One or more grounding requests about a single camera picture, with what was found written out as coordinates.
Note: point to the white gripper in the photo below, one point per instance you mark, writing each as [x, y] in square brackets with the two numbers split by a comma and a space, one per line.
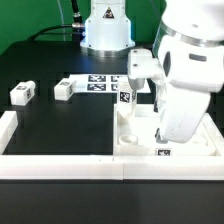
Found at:
[184, 108]

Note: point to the white square table top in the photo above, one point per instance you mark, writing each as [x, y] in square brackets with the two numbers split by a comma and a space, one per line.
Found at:
[141, 134]

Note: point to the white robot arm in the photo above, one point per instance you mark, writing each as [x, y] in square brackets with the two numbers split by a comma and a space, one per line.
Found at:
[186, 62]

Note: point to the white U-shaped obstacle fence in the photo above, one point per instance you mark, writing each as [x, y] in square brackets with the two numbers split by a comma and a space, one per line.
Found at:
[108, 167]

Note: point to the white marker base plate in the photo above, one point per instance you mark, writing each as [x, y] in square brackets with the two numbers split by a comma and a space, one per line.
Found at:
[95, 83]

